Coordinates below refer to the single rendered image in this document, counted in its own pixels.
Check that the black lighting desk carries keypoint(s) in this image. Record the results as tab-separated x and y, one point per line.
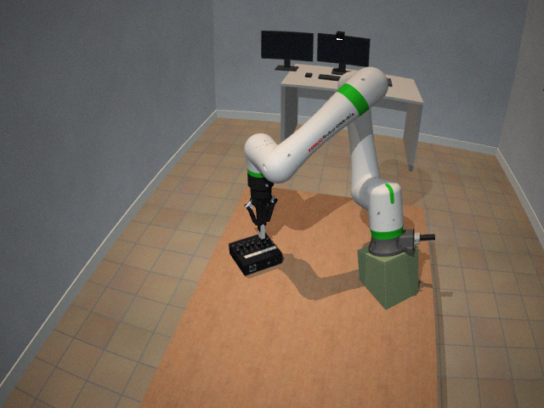
255	254

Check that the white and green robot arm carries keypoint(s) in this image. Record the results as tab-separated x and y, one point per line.
269	163

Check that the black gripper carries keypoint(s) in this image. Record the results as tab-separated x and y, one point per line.
260	199

